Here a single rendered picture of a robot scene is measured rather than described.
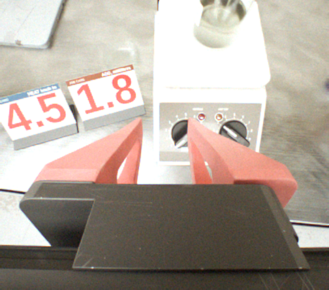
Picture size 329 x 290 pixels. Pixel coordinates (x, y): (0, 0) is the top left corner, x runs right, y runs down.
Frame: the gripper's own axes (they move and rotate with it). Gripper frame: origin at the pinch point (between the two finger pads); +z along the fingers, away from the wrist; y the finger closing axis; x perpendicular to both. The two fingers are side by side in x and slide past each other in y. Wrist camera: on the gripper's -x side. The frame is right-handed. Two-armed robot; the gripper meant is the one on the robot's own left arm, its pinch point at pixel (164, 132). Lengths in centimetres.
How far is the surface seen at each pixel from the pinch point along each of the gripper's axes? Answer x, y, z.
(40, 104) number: 4.4, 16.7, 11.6
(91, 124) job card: 7.6, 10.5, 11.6
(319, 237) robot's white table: 17.5, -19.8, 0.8
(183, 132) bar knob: 5.1, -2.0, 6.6
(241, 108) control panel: 3.0, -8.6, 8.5
